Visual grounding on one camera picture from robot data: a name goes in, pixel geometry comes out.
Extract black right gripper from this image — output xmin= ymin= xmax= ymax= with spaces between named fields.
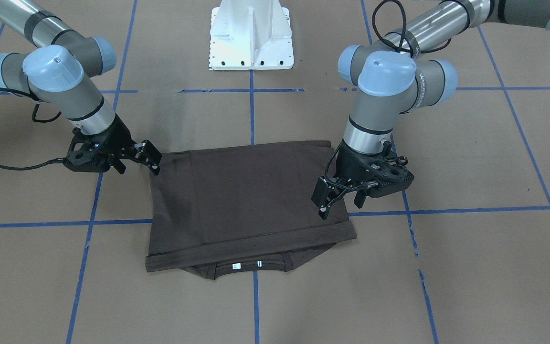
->
xmin=72 ymin=115 xmax=163 ymax=176

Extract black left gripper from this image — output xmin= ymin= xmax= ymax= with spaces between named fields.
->
xmin=311 ymin=141 xmax=390 ymax=220

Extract brown t-shirt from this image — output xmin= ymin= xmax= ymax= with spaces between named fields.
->
xmin=145 ymin=140 xmax=357 ymax=280

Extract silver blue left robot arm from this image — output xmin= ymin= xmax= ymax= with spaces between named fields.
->
xmin=312 ymin=0 xmax=550 ymax=220

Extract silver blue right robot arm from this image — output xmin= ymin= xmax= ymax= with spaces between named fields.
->
xmin=0 ymin=0 xmax=162 ymax=175

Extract blue tape line lengthwise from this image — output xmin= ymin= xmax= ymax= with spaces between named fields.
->
xmin=249 ymin=70 xmax=260 ymax=344

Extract blue tape line crosswise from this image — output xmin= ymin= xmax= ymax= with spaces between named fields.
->
xmin=0 ymin=205 xmax=550 ymax=228

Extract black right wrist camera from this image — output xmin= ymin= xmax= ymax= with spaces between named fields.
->
xmin=63 ymin=127 xmax=111 ymax=173

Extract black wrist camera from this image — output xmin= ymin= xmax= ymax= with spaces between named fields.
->
xmin=63 ymin=127 xmax=111 ymax=173
xmin=367 ymin=154 xmax=414 ymax=198

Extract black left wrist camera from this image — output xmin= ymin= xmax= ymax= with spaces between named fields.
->
xmin=367 ymin=154 xmax=414 ymax=198

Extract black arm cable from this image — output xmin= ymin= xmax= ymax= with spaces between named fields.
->
xmin=371 ymin=0 xmax=452 ymax=54

